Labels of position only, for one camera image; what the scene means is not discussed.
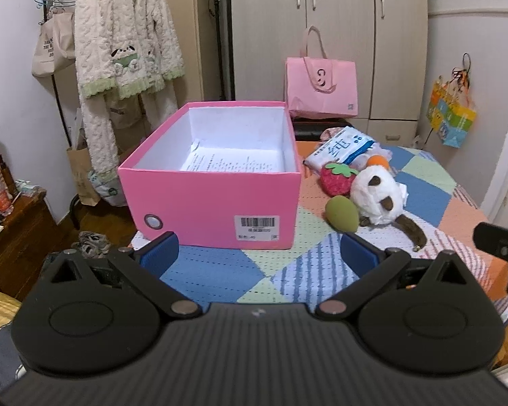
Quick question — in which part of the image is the green avocado plush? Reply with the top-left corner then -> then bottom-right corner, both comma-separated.
324,195 -> 359,233

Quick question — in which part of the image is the white panda plush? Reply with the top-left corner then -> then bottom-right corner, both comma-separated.
350,165 -> 428,252

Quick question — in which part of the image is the red strawberry plush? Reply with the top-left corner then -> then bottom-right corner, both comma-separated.
319,162 -> 359,197

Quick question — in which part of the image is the large wet wipes pack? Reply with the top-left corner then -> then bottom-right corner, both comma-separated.
303,127 -> 376,172

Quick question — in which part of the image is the patchwork tablecloth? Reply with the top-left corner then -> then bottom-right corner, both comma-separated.
131,139 -> 508,331

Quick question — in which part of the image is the pink storage box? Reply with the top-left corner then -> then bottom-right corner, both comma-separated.
118,101 -> 302,250

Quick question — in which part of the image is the brown paper bag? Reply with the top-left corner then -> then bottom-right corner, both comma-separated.
67,149 -> 101,206

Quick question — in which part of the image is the wooden side cabinet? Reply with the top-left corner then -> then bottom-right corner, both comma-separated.
0,191 -> 65,301

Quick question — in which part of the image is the colourful paper gift bag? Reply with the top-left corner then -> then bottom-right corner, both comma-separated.
427,52 -> 477,149

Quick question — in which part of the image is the black suitcase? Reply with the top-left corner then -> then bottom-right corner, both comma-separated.
292,117 -> 351,141

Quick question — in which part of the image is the orange drink bottle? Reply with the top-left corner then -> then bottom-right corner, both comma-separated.
0,168 -> 15,217

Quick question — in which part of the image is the pink tote bag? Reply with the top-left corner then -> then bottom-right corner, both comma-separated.
285,26 -> 359,119

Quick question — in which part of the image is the cream knit cardigan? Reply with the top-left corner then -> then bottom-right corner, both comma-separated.
74,0 -> 185,181

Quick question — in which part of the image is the beige canvas tote bag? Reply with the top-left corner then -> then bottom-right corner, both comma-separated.
32,11 -> 75,78

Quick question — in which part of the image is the beige wardrobe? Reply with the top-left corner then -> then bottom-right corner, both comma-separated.
227,0 -> 428,147

